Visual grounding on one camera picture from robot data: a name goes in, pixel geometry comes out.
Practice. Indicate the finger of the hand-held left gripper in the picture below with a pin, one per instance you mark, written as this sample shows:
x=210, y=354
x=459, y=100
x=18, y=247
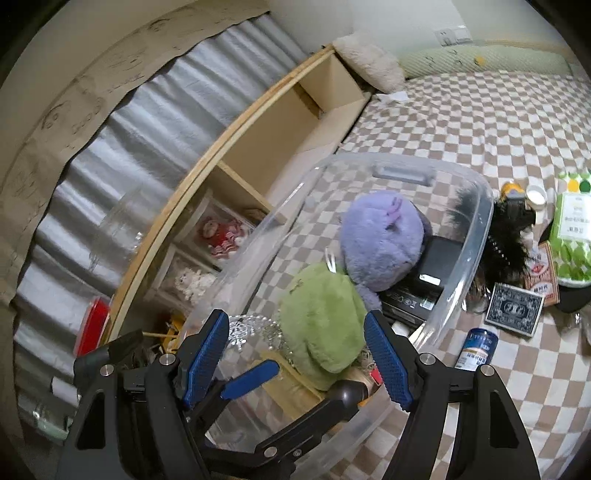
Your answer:
x=346, y=392
x=249, y=376

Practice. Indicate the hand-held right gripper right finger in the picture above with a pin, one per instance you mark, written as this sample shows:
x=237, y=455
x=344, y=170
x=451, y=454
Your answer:
x=388, y=360

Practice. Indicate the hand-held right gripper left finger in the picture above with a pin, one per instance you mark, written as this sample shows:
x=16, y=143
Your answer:
x=205, y=355

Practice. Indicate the blue bottle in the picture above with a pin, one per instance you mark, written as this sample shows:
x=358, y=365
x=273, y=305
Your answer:
x=475, y=348

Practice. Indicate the blue card box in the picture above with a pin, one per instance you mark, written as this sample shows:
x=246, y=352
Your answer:
x=512, y=311

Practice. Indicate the red card box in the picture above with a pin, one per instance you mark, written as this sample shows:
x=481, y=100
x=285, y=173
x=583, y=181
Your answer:
x=542, y=272

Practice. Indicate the clear plastic storage container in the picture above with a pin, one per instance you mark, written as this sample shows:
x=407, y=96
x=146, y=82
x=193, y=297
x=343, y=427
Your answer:
x=300, y=194

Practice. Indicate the red lidded container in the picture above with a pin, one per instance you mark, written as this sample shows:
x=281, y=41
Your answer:
x=94, y=323

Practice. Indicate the mint green container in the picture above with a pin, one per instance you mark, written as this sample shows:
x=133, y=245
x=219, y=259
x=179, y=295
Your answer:
x=48, y=424

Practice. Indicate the crystal bead ornament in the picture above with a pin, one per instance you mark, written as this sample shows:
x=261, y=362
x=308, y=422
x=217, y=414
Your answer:
x=251, y=330

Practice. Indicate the light wooden box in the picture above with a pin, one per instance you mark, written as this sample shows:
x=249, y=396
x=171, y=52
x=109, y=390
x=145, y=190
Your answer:
x=295, y=392

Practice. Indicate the white plush toy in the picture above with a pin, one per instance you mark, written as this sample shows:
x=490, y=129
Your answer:
x=191, y=281

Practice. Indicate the green plush toy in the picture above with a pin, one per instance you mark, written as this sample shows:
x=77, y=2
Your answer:
x=323, y=318

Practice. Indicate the black box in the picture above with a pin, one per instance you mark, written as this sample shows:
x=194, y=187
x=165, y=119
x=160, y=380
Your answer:
x=429, y=277

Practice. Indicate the clear display box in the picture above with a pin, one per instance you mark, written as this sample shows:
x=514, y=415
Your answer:
x=194, y=207
x=164, y=272

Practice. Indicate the red dress doll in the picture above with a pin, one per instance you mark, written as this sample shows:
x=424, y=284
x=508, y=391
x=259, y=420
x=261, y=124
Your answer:
x=221, y=233

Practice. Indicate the purple plush toy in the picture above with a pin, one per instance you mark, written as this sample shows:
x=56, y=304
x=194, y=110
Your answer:
x=383, y=235

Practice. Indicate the clear glass jar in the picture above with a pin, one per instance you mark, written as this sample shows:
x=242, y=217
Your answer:
x=115, y=226

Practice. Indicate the black feather duster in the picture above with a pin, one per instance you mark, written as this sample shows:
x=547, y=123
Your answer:
x=501, y=240

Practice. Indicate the black cap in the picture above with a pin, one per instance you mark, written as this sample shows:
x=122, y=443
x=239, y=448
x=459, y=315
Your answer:
x=572, y=297

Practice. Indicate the yellow black gadget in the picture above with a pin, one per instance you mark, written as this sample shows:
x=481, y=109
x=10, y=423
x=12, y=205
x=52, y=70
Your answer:
x=512, y=191

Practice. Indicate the silver pleated curtain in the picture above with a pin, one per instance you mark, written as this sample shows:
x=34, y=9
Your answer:
x=138, y=138

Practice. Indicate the small white round jar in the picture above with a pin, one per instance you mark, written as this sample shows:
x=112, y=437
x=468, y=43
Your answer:
x=535, y=196

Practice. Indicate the green wet wipes packet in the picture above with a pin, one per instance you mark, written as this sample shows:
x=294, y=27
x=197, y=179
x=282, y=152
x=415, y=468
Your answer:
x=572, y=230

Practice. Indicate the wooden bedside shelf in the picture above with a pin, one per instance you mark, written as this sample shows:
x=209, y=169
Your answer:
x=277, y=129

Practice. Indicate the beige printed curtain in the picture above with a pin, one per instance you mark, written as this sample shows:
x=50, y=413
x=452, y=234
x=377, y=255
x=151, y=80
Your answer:
x=69, y=92

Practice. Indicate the white paper slip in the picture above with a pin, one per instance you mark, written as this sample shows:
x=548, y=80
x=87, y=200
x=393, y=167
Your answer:
x=392, y=98

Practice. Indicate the cream fluffy pillow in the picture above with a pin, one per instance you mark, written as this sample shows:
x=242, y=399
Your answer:
x=369, y=60

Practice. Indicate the long green pillow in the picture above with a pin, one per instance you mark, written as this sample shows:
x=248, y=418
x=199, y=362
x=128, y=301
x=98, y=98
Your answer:
x=485, y=57

